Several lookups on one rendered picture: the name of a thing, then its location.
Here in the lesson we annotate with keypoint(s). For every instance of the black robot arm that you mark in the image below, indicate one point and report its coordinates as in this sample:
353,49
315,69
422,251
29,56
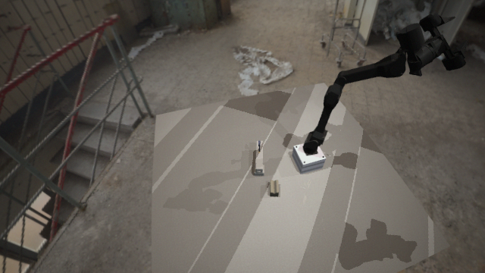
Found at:
411,40

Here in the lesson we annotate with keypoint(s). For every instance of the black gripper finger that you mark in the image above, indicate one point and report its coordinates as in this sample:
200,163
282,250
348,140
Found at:
461,48
445,19

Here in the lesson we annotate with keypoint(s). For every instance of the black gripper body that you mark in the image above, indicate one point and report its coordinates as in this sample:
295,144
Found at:
438,44

